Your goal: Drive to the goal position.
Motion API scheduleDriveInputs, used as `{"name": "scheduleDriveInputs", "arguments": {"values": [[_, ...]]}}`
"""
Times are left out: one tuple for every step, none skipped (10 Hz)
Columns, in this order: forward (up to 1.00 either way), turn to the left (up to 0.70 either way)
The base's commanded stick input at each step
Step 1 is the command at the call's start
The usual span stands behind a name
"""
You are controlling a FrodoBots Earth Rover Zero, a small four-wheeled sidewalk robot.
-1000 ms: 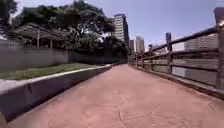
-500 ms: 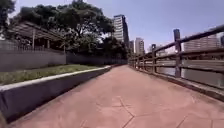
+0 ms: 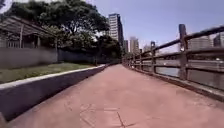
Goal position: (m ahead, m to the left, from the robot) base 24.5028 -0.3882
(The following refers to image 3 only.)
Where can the pale high-rise building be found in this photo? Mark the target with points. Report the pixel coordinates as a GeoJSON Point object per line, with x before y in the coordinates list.
{"type": "Point", "coordinates": [134, 45]}

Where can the red paved path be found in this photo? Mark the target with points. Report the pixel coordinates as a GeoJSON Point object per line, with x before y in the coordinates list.
{"type": "Point", "coordinates": [126, 96]}

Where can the tall pale tower building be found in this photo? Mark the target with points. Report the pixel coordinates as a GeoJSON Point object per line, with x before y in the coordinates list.
{"type": "Point", "coordinates": [114, 28]}

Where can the river water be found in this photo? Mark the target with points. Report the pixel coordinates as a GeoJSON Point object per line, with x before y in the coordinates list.
{"type": "Point", "coordinates": [170, 71]}

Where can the group of large trees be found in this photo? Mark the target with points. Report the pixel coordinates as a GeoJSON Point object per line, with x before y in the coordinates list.
{"type": "Point", "coordinates": [73, 20]}

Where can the dark wooden railing fence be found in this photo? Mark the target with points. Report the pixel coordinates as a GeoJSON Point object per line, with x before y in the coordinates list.
{"type": "Point", "coordinates": [183, 50]}

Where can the grass strip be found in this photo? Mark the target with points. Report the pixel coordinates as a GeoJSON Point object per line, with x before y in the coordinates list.
{"type": "Point", "coordinates": [33, 70]}

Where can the grey building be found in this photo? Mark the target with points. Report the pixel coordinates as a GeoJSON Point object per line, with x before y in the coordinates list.
{"type": "Point", "coordinates": [200, 42]}

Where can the shelter with sloped roof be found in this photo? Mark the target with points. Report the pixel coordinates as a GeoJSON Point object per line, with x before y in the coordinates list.
{"type": "Point", "coordinates": [20, 26]}

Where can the low grey kerb wall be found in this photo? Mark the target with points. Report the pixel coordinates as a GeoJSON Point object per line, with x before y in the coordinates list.
{"type": "Point", "coordinates": [40, 93]}

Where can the grey boundary wall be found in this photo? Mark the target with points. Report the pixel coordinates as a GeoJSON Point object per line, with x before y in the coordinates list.
{"type": "Point", "coordinates": [23, 57]}

